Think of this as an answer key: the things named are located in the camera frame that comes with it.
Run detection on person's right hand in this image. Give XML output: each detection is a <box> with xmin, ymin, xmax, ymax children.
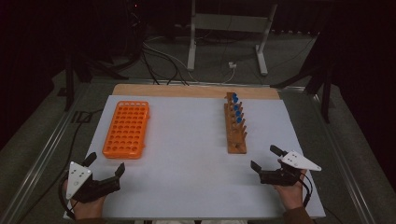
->
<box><xmin>274</xmin><ymin>169</ymin><xmax>307</xmax><ymax>211</ymax></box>

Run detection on orange plastic test tube rack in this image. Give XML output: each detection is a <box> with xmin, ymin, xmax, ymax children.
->
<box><xmin>102</xmin><ymin>100</ymin><xmax>150</xmax><ymax>160</ymax></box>

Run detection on black floor cables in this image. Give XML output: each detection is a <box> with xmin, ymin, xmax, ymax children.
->
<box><xmin>141</xmin><ymin>46</ymin><xmax>190</xmax><ymax>87</ymax></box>

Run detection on white metal stand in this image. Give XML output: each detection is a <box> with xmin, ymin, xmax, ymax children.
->
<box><xmin>186</xmin><ymin>0</ymin><xmax>278</xmax><ymax>77</ymax></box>

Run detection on aluminium table frame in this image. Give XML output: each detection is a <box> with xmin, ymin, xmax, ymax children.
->
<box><xmin>0</xmin><ymin>77</ymin><xmax>379</xmax><ymax>224</ymax></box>

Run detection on wooden test tube rack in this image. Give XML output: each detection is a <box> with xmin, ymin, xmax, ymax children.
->
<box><xmin>223</xmin><ymin>91</ymin><xmax>249</xmax><ymax>155</ymax></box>

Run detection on long grey floor cable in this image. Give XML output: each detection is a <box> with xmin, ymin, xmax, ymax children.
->
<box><xmin>142</xmin><ymin>41</ymin><xmax>202</xmax><ymax>83</ymax></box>

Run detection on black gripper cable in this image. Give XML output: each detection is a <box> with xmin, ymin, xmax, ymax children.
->
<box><xmin>298</xmin><ymin>172</ymin><xmax>313</xmax><ymax>208</ymax></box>
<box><xmin>57</xmin><ymin>174</ymin><xmax>78</xmax><ymax>220</ymax></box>

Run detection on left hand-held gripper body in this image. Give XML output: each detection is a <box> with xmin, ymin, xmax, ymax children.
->
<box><xmin>65</xmin><ymin>161</ymin><xmax>121</xmax><ymax>204</ymax></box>

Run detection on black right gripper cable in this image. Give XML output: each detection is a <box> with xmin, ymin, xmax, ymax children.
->
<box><xmin>298</xmin><ymin>172</ymin><xmax>313</xmax><ymax>208</ymax></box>

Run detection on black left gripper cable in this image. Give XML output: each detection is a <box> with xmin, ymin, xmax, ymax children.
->
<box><xmin>57</xmin><ymin>174</ymin><xmax>78</xmax><ymax>220</ymax></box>

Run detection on white plug cable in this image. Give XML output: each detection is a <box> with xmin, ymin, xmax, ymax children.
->
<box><xmin>221</xmin><ymin>67</ymin><xmax>236</xmax><ymax>85</ymax></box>

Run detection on black tripod stand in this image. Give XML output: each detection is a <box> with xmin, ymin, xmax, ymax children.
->
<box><xmin>57</xmin><ymin>52</ymin><xmax>129</xmax><ymax>112</ymax></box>
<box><xmin>270</xmin><ymin>31</ymin><xmax>336</xmax><ymax>124</ymax></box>

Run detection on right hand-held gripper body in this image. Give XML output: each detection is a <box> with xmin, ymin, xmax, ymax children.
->
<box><xmin>259</xmin><ymin>150</ymin><xmax>322</xmax><ymax>188</ymax></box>

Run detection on person's left hand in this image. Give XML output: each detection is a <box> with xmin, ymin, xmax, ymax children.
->
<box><xmin>62</xmin><ymin>182</ymin><xmax>106</xmax><ymax>220</ymax></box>

